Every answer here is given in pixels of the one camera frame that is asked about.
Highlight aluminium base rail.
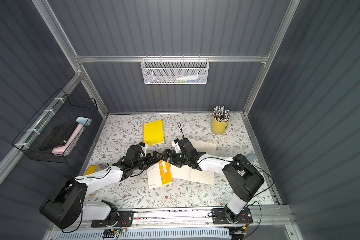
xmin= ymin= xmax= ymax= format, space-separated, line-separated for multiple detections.
xmin=52 ymin=205 xmax=292 ymax=230

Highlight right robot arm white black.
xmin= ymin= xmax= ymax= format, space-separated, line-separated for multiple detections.
xmin=154 ymin=138 xmax=265 ymax=223

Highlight cream lined notebook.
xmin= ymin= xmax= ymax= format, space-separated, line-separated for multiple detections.
xmin=170 ymin=139 xmax=216 ymax=185

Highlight white wire mesh basket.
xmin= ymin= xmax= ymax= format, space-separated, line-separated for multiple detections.
xmin=141 ymin=59 xmax=210 ymax=85

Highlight bundle of pencils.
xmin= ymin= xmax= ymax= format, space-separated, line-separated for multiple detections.
xmin=213 ymin=106 xmax=231 ymax=122

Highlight light blue phone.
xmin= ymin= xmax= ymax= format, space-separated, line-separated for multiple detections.
xmin=246 ymin=153 xmax=258 ymax=162

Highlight pink stapler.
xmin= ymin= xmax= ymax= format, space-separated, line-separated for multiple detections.
xmin=52 ymin=124 xmax=85 ymax=156

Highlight black wire wall basket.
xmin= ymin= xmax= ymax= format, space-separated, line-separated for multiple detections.
xmin=12 ymin=92 xmax=100 ymax=164

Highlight white orange cover notebook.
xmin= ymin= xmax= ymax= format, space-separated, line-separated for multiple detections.
xmin=147 ymin=161 xmax=173 ymax=189

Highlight yellow pencil cup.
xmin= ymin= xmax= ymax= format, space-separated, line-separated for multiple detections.
xmin=212 ymin=118 xmax=230 ymax=135

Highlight yellow framed box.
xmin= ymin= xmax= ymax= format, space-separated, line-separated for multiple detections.
xmin=84 ymin=165 xmax=102 ymax=176

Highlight black pouch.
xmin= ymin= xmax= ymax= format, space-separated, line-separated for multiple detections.
xmin=39 ymin=122 xmax=78 ymax=151

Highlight white tube in basket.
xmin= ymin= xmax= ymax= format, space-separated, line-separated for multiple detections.
xmin=176 ymin=75 xmax=198 ymax=82

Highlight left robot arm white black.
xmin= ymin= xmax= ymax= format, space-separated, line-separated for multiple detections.
xmin=40 ymin=143 xmax=159 ymax=231

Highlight light blue sticky notes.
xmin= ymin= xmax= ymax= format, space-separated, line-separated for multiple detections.
xmin=76 ymin=117 xmax=93 ymax=126

